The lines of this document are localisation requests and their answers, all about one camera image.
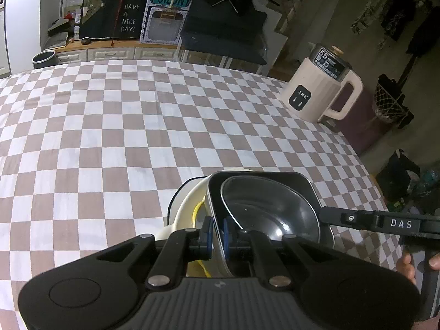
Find checkered tablecloth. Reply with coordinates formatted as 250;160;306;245
0;58;392;330

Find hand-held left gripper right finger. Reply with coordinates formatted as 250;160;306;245
222;218;339;288

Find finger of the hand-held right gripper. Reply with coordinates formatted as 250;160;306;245
318;206;380;232

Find floral bowl with yellow rim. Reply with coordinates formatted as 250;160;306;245
191;192;214;279

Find person's right hand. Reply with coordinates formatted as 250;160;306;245
395;250;440;284

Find white framed poster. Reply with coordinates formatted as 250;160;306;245
139;0;192;46

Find cream bowl with handles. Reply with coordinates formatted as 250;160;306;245
155;168;255;276

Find net basket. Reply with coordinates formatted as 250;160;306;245
374;74;415;128

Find wooden counter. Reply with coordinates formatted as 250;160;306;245
54;38;183;64

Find black hanging banner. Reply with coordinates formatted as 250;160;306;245
80;0;148;41

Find hanging dark clothes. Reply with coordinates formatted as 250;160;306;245
380;0;424;54

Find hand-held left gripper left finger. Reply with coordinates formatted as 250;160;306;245
96;216;214;290

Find dark round bin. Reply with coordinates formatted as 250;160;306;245
32;50;56;69

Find rectangular steel container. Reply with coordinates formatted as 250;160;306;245
205;171;336;277

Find cream electric kettle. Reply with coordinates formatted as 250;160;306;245
280;43;364;124

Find dark bag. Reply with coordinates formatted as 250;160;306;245
384;149;420;200

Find round steel bowl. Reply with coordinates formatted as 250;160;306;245
220;175;324;244

